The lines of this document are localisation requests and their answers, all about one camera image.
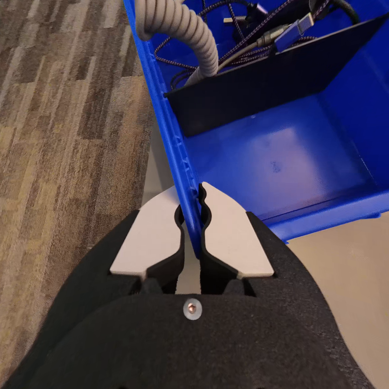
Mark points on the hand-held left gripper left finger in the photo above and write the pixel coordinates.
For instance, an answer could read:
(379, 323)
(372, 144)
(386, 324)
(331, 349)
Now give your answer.
(149, 237)

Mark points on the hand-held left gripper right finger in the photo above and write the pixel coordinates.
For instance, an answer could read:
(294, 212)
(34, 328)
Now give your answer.
(234, 237)

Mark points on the blue plastic bin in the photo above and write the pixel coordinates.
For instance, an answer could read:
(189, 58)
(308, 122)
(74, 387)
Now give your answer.
(288, 170)

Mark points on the grey desk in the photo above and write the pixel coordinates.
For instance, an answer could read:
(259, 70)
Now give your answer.
(349, 273)

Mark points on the black bin divider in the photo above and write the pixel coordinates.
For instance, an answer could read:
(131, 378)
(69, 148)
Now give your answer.
(258, 94)

